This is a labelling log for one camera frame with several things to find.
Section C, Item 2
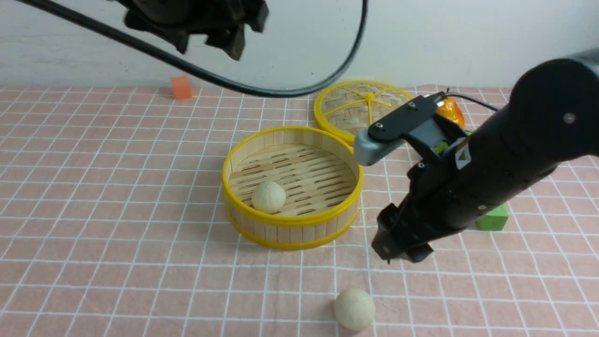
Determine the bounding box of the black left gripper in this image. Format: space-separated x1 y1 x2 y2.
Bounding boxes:
118 0 270 60

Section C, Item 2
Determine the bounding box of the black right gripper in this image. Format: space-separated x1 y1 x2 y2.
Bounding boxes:
372 161 473 263

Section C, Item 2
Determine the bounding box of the white bun front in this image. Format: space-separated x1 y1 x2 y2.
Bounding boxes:
333 288 376 331

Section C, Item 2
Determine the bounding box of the white bun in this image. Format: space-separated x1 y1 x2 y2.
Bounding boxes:
333 288 376 331
252 181 286 214

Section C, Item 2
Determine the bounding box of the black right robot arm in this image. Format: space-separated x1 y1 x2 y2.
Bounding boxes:
354 49 599 263

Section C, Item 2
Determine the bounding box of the yellow-rimmed woven steamer lid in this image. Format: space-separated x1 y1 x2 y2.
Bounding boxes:
313 80 413 147

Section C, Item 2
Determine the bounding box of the yellow-rimmed bamboo steamer tray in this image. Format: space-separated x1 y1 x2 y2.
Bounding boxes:
222 126 364 251

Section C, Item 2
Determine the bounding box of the green cube block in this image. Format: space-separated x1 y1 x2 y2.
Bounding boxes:
475 205 509 232

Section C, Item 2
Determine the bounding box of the green toy watermelon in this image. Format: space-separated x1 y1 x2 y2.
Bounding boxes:
435 142 450 155

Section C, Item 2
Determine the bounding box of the orange cube block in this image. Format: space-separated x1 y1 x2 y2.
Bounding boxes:
171 75 193 100

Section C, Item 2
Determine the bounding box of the orange toy pear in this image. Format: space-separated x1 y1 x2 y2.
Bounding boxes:
437 97 466 128

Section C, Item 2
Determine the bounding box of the pink checkered tablecloth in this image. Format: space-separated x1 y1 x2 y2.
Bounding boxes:
0 86 599 337

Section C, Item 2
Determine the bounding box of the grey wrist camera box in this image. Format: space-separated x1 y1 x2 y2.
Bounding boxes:
353 92 467 166

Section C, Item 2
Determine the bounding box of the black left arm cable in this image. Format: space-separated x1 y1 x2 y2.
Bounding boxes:
14 0 369 98

